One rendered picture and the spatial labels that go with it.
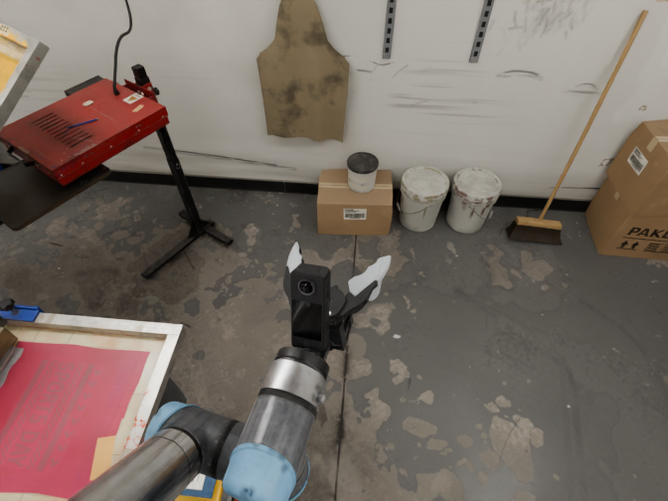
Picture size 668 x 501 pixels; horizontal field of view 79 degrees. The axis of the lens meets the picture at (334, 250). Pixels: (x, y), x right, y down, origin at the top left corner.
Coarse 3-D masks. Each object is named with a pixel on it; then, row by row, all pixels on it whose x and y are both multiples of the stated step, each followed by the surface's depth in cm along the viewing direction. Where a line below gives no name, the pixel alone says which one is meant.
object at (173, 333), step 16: (48, 320) 133; (64, 320) 133; (80, 320) 133; (96, 320) 133; (112, 320) 133; (128, 320) 133; (144, 336) 132; (160, 336) 131; (176, 336) 129; (176, 352) 128; (160, 368) 122; (160, 384) 119; (144, 400) 116; (160, 400) 120; (144, 416) 114; (144, 432) 112; (128, 448) 108
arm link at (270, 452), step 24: (264, 408) 46; (288, 408) 46; (312, 408) 48; (264, 432) 44; (288, 432) 45; (240, 456) 43; (264, 456) 43; (288, 456) 44; (240, 480) 42; (264, 480) 42; (288, 480) 43
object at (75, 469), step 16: (0, 416) 117; (80, 432) 114; (96, 432) 114; (112, 432) 114; (80, 448) 112; (64, 464) 109; (80, 464) 109; (0, 480) 107; (16, 480) 107; (32, 480) 107; (48, 480) 107; (64, 480) 107; (80, 480) 107; (64, 496) 104
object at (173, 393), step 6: (168, 384) 146; (174, 384) 150; (168, 390) 147; (174, 390) 151; (180, 390) 156; (162, 396) 144; (168, 396) 148; (174, 396) 152; (180, 396) 156; (162, 402) 145; (168, 402) 150; (180, 402) 158; (156, 414) 142
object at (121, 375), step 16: (32, 352) 129; (48, 352) 129; (64, 352) 129; (80, 352) 129; (96, 352) 129; (112, 352) 129; (128, 352) 129; (144, 352) 129; (16, 368) 126; (32, 368) 126; (112, 368) 126; (128, 368) 126; (16, 384) 123; (112, 384) 123; (128, 384) 123; (0, 400) 120; (16, 400) 120; (96, 400) 120; (112, 400) 120; (128, 400) 120; (96, 416) 117; (112, 416) 117
